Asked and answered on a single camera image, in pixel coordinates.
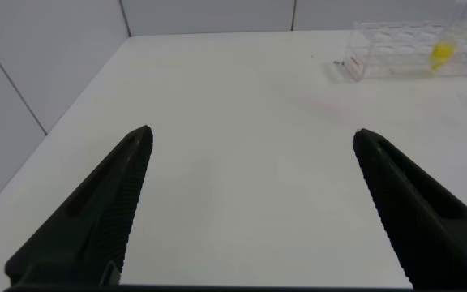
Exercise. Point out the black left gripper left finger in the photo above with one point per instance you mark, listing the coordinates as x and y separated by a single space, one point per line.
91 227

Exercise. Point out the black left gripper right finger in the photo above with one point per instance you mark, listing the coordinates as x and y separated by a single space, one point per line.
428 219

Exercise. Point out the test tube with yellow pigment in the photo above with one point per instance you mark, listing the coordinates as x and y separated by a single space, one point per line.
442 54

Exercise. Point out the clear plastic test tube rack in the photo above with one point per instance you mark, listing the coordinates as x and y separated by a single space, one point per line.
395 48

